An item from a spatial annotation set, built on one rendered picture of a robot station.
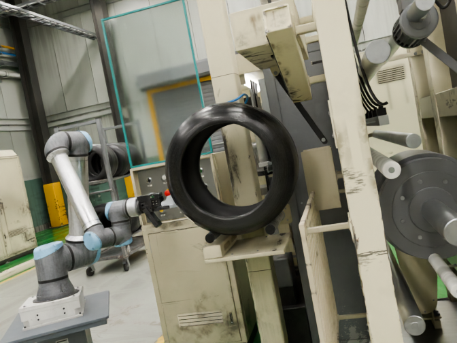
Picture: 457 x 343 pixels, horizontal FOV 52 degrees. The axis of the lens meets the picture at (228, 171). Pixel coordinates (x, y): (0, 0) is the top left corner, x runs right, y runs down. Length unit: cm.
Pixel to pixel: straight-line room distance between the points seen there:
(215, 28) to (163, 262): 146
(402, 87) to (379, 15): 611
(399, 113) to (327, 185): 339
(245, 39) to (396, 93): 396
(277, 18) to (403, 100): 404
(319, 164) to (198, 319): 133
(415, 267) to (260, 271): 82
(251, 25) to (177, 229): 156
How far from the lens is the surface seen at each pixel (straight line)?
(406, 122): 566
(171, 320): 317
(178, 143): 210
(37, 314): 257
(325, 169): 233
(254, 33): 183
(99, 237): 227
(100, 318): 244
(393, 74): 567
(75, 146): 256
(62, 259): 260
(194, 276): 302
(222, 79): 247
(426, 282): 275
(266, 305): 259
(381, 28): 1161
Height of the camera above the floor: 129
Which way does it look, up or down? 3 degrees down
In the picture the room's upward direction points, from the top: 11 degrees counter-clockwise
